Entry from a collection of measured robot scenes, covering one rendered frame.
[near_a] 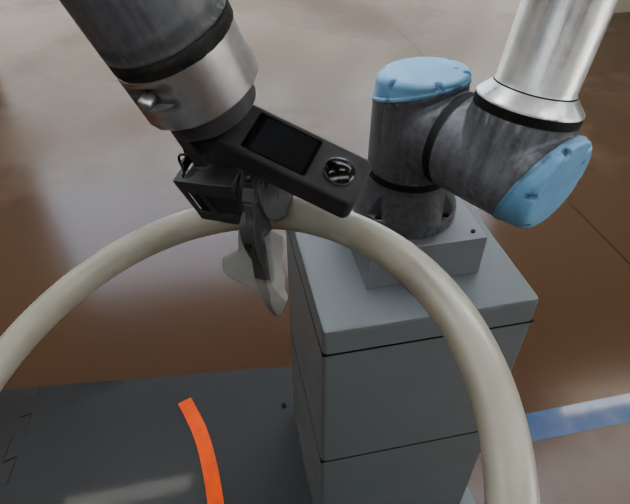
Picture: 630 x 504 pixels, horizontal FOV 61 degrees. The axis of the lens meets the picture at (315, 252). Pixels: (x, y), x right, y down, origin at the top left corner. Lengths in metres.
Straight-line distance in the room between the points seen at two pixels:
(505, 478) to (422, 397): 0.80
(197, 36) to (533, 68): 0.50
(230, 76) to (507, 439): 0.28
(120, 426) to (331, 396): 0.98
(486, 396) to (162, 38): 0.29
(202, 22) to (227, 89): 0.05
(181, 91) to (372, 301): 0.66
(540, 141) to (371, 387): 0.55
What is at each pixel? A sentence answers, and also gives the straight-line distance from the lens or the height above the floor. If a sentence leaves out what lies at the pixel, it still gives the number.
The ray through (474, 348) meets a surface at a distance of 0.37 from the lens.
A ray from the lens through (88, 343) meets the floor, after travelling 2.16.
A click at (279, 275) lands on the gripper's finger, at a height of 1.21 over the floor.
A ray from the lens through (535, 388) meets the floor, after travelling 2.01.
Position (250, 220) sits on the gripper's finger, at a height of 1.27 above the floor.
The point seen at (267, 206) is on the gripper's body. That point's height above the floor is 1.28.
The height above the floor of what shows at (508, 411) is 1.25.
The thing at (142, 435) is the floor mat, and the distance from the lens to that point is 1.84.
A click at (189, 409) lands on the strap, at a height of 0.02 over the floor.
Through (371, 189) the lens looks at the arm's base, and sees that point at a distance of 0.95.
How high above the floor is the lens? 1.53
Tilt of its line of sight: 40 degrees down
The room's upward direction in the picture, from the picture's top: straight up
